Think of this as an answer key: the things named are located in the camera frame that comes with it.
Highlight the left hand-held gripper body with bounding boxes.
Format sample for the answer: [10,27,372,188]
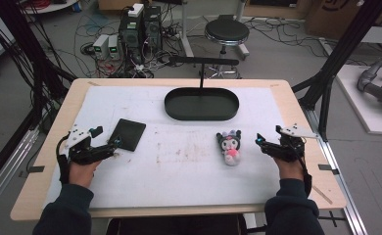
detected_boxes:
[64,124,104,165]

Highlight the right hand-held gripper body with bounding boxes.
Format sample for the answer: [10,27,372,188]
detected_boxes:
[275,122,319,164]

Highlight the black wallet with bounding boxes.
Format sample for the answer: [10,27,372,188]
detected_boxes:
[108,117,147,153]

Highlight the grey pink plush doll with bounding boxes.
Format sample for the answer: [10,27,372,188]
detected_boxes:
[215,129,243,167]

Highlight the black oval tray with stand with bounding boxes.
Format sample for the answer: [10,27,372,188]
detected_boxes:
[164,55,241,122]

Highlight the person's right hand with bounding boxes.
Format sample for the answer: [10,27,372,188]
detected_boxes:
[272,156,306,182]

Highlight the person's left hand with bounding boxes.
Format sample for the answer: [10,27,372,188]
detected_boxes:
[68,159,103,189]

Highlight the black tape strip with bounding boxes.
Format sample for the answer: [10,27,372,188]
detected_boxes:
[18,164,46,179]
[317,164,341,176]

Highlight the light wooden table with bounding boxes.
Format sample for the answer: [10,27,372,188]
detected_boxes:
[10,77,348,222]

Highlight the white floor platform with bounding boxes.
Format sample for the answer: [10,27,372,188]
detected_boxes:
[335,64,382,137]

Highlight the white table mat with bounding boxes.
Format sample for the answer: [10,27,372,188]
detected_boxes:
[44,84,290,210]

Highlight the grey power supply unit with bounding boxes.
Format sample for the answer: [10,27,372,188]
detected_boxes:
[108,34,121,61]
[92,33,111,61]

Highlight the person's dark lap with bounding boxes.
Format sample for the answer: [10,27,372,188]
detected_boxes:
[105,214,248,235]

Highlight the black computer tower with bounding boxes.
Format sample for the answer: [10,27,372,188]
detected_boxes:
[142,5,163,54]
[118,13,145,66]

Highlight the black round stool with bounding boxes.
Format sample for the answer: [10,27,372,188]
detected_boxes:
[204,18,251,80]

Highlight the cardboard box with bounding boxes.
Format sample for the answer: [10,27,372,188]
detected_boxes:
[304,0,368,37]

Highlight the white box on tower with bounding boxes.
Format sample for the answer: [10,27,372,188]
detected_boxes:
[127,2,145,19]

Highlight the white table leg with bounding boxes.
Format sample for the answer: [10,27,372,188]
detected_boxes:
[178,0,196,59]

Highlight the white round table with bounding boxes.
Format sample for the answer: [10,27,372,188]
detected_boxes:
[22,0,79,16]

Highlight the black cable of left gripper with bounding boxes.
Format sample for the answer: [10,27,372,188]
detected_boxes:
[56,134,72,186]

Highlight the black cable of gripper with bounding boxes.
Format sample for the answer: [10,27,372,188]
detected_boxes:
[296,153,313,198]
[56,134,72,186]

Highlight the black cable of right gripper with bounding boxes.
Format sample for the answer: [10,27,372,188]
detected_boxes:
[296,153,313,198]

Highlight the aluminium rail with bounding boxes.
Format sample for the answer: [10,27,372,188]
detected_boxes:
[303,107,369,235]
[0,127,40,218]

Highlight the tangle of floor cables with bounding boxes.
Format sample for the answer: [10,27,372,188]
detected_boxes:
[74,6,193,79]

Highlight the black metal frame post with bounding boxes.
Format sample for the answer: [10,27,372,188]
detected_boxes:
[0,0,77,131]
[291,0,382,142]

